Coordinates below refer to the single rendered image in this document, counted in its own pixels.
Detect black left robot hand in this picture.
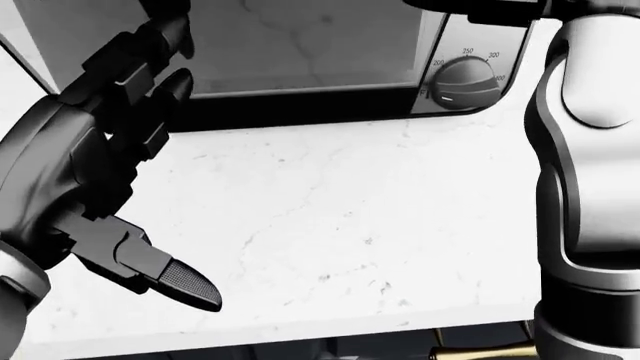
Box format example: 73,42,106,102
0,0,224,313

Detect dark cabinet front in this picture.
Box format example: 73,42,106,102
47,320,539,360

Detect glass toaster oven door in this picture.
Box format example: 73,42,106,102
149,0,449,132

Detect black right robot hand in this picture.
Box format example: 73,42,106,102
402,0,552,28

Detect grey temperature knob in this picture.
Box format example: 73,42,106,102
431,57,505,112

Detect silver toaster oven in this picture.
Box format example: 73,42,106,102
0,0,539,133

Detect brass cabinet handle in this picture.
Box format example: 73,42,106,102
429,320,540,360

